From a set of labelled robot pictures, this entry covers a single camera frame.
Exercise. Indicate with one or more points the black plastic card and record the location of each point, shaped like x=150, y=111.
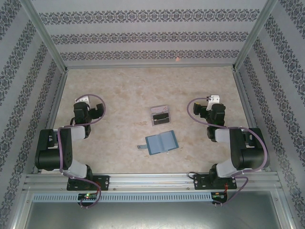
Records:
x=162, y=117

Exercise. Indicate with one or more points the white VIP blossom card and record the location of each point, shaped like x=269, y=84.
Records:
x=158, y=109

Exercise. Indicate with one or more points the teal leather card holder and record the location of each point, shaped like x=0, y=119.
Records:
x=166, y=142

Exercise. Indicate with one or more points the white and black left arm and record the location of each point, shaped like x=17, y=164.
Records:
x=54, y=152

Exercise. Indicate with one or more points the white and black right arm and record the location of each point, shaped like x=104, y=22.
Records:
x=247, y=152

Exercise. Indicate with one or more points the clear acrylic card stand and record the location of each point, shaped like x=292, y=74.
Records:
x=162, y=123

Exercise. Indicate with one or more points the small circuit board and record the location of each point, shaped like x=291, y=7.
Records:
x=87, y=196
x=219, y=195

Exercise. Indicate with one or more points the grey metal panel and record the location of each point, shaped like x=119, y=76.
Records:
x=152, y=217

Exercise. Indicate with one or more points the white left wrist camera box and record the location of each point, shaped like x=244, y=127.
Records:
x=83, y=99

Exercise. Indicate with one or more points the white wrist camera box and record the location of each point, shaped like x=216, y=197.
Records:
x=83, y=99
x=213, y=99

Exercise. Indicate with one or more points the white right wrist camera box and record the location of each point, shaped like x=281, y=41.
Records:
x=213, y=99

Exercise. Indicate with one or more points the aluminium table side rail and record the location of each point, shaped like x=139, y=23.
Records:
x=52, y=119
x=246, y=107

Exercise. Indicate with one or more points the aluminium rear frame bar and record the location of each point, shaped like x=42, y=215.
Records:
x=150, y=66

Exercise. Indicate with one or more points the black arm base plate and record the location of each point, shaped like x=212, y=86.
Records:
x=102, y=182
x=200, y=182

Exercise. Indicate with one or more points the aluminium frame post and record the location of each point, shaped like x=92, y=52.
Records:
x=253, y=35
x=47, y=35

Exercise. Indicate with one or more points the aluminium mounting rail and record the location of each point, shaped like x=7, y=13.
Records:
x=152, y=182

